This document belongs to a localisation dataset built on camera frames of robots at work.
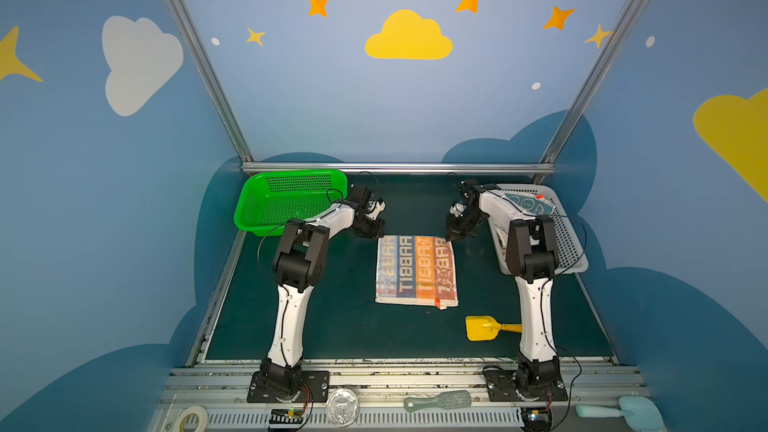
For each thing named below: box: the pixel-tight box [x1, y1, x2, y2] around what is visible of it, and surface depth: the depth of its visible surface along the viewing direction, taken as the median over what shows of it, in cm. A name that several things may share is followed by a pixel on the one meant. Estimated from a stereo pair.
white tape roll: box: [173, 405, 209, 432], surface depth 71 cm
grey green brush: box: [404, 390, 472, 412], surface depth 74 cm
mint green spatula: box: [575, 396, 666, 432], surface depth 72 cm
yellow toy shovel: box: [465, 315, 522, 342], surface depth 85 cm
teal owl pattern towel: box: [504, 193, 555, 215], surface depth 110 cm
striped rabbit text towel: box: [375, 235, 458, 310], surface depth 97 cm
